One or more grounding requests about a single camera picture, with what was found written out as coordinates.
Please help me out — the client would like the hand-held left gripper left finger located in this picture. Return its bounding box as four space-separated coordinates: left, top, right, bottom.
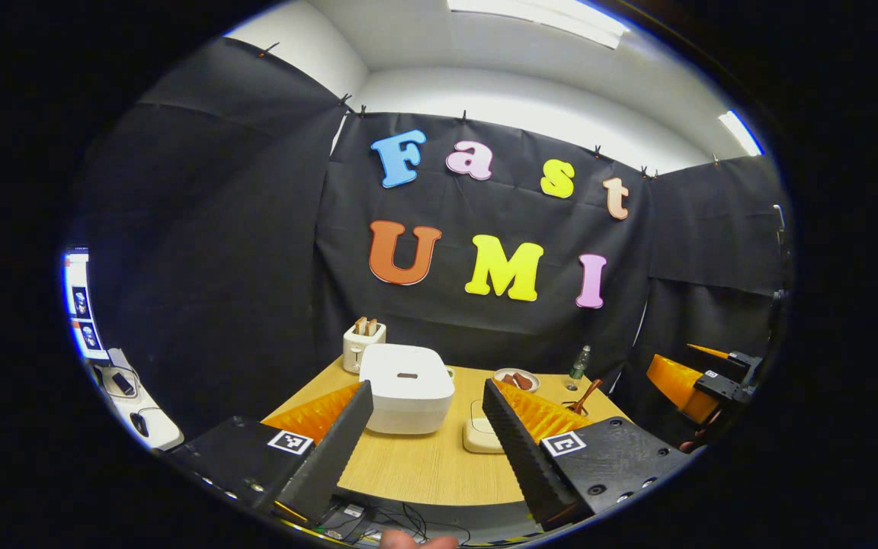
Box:
165 380 375 527

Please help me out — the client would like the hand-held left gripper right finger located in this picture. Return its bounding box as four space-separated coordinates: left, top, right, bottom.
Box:
482 377 693 532

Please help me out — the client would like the cream rice box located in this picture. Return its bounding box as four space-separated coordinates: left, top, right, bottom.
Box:
463 398 508 455

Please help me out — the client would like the brown wooden spoon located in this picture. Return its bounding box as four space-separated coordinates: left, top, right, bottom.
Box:
570 379 605 416

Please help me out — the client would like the white rice cooker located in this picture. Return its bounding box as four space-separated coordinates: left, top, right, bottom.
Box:
359 343 456 435

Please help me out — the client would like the small black device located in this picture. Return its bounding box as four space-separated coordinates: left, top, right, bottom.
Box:
321 502 370 538

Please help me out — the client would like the round white plate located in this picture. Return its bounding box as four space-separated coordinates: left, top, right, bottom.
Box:
494 368 540 393

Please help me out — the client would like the white toaster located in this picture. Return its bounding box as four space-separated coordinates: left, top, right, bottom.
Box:
342 322 387 374

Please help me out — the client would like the white side desk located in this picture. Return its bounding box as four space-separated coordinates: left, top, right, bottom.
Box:
91 347 185 452

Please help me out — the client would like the black backdrop cloth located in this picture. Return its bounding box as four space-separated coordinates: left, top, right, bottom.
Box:
66 37 794 451

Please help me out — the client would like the ceiling light panel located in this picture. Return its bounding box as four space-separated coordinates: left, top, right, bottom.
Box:
447 0 632 50
717 111 766 159

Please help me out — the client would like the computer monitor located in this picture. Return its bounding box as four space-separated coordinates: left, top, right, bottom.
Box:
64 248 110 365

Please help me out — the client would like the black cable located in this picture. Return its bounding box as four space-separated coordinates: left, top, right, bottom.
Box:
370 502 472 545

